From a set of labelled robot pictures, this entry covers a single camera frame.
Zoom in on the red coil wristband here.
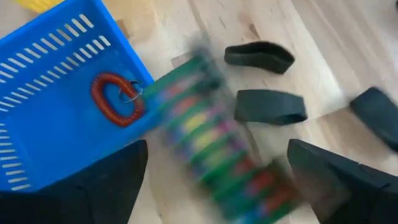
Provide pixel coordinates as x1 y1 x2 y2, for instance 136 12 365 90
90 72 146 128

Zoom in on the blue plastic basket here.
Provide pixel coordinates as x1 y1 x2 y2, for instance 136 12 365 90
0 0 162 192

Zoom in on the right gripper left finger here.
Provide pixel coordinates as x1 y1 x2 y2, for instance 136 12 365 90
74 139 149 224

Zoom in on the small black orange-topped cup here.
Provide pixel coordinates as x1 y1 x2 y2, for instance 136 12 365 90
223 40 295 75

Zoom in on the yellow green crayon box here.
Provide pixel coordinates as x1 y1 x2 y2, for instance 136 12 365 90
144 54 301 224

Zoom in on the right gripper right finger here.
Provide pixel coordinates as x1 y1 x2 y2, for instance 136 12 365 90
287 139 391 224

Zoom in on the yellow plastic basket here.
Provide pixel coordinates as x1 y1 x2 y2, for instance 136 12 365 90
14 0 65 14

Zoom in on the black wedge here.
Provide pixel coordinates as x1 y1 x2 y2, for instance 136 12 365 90
349 86 398 153
233 89 308 126

